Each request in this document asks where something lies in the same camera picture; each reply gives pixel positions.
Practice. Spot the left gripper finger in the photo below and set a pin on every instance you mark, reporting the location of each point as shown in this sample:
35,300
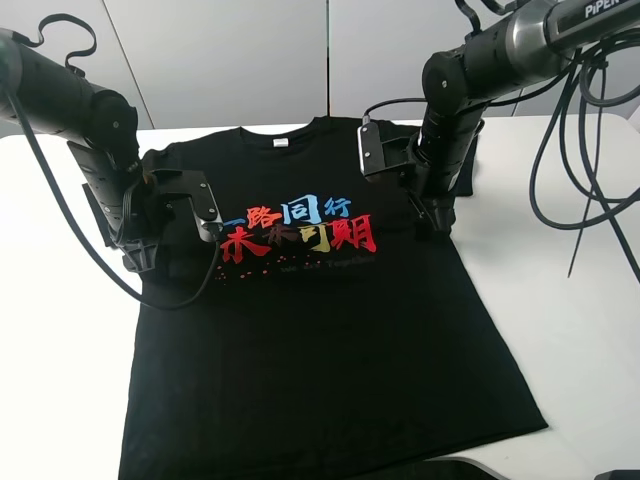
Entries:
139,256

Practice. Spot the black printed t-shirt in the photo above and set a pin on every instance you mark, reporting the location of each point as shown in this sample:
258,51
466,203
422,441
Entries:
322,338

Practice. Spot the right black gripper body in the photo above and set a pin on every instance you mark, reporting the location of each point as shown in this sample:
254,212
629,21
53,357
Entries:
437,180

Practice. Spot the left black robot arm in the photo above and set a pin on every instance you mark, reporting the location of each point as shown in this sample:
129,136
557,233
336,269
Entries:
100,128

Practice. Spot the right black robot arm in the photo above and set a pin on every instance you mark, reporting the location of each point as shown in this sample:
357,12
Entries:
538,41

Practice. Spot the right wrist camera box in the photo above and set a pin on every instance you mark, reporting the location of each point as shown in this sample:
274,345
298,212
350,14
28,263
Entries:
378,157

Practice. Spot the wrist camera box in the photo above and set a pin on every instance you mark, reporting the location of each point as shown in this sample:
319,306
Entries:
378,157
170,185

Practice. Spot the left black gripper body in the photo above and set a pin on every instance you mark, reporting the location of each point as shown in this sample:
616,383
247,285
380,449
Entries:
121,196

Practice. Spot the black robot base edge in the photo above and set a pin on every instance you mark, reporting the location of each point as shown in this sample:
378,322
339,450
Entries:
444,470

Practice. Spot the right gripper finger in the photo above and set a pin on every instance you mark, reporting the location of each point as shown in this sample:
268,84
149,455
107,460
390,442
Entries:
425,226

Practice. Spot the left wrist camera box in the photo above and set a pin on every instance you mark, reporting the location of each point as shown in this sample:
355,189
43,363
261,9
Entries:
170,185

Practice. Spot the black object bottom right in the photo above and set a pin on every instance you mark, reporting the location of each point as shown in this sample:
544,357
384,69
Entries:
619,474

